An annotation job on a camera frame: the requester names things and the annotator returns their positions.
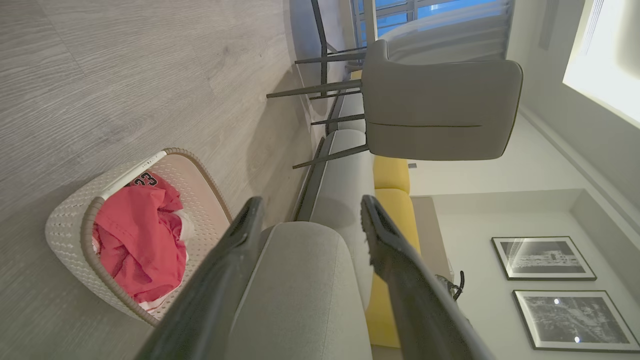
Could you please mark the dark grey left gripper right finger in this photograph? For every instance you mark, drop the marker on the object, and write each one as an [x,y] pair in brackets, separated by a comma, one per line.
[415,295]

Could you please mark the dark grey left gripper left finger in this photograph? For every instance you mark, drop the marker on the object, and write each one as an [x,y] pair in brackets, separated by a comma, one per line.
[210,295]

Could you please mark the white perforated laundry basket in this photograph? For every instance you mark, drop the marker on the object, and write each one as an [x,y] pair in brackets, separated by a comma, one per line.
[90,220]

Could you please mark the yellow cushion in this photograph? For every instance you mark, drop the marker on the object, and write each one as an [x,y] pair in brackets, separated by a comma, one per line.
[392,270]
[391,174]

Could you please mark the beige side cabinet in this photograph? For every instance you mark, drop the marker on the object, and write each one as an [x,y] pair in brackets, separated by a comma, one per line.
[430,235]

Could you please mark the red jersey with number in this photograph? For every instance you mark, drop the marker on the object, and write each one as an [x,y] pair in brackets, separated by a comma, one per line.
[140,240]

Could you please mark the light grey sofa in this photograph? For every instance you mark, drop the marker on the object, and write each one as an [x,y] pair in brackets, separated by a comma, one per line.
[320,240]

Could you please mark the black framed monochrome picture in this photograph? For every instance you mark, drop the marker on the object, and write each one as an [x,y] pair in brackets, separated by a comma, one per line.
[575,320]
[542,257]

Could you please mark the grey upholstered chair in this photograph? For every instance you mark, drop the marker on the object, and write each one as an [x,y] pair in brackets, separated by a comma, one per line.
[430,105]

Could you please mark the black metal table leg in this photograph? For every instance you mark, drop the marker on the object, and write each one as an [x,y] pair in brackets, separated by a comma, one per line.
[321,40]

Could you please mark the window with grey frame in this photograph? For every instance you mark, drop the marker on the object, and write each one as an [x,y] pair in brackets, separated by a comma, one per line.
[395,12]

